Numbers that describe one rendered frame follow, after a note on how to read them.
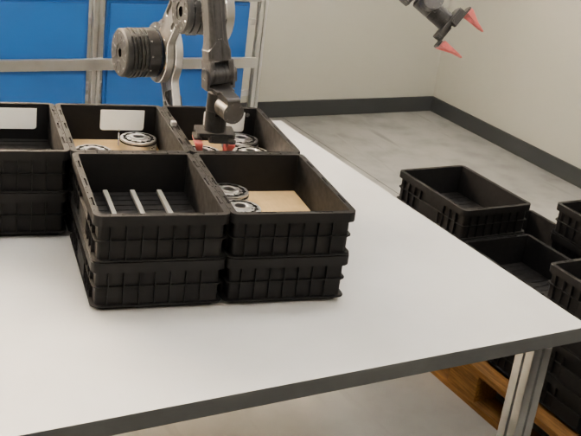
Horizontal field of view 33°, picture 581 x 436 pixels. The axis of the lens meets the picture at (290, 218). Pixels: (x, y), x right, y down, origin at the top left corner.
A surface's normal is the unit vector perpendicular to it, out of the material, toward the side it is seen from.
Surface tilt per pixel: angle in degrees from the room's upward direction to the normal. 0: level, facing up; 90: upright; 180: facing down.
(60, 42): 90
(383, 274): 0
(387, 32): 90
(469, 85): 90
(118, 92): 90
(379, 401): 0
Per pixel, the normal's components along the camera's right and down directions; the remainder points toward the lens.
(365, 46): 0.48, 0.39
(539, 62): -0.87, 0.09
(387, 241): 0.12, -0.92
